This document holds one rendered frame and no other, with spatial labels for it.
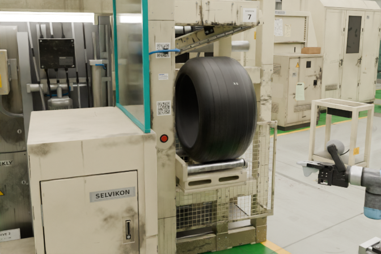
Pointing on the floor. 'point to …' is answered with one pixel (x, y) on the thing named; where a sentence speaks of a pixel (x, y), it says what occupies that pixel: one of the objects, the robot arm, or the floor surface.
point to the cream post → (169, 123)
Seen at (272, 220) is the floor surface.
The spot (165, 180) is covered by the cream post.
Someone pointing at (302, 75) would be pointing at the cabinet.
